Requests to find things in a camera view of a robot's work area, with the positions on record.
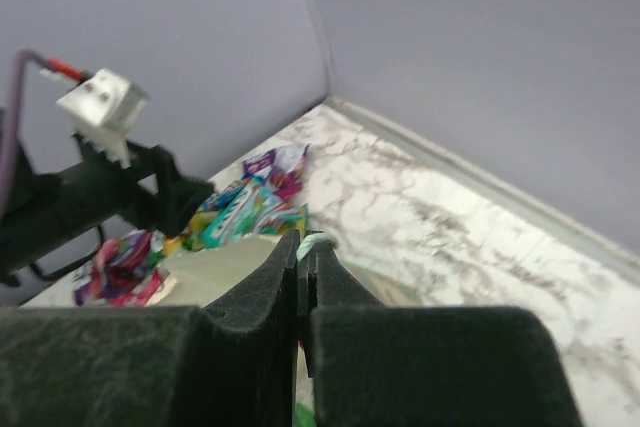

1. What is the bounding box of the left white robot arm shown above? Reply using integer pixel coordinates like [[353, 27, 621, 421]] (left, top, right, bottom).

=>
[[1, 135, 215, 288]]

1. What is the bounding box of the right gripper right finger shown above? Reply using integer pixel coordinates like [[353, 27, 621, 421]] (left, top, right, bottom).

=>
[[297, 239, 583, 426]]

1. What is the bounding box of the red snack packet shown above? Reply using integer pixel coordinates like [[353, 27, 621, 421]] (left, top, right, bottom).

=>
[[72, 231, 174, 307]]

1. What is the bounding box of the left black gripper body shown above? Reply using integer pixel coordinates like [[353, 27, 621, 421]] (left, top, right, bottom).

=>
[[53, 133, 215, 237]]

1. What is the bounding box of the green printed paper bag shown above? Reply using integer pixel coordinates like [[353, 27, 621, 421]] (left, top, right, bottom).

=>
[[162, 233, 424, 426]]

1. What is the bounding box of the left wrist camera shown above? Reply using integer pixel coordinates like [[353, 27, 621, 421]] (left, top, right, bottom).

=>
[[57, 69, 149, 168]]

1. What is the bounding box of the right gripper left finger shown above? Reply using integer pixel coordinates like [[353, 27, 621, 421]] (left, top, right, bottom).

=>
[[1, 231, 299, 426]]

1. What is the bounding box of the mint green Fox's candy packet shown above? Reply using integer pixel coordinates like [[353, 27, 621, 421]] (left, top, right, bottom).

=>
[[201, 179, 308, 249]]

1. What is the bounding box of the purple snack packet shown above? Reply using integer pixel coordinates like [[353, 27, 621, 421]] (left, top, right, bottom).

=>
[[242, 144, 310, 200]]

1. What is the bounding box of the yellow green snack packet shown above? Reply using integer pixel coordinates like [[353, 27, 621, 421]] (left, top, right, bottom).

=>
[[162, 211, 215, 256]]

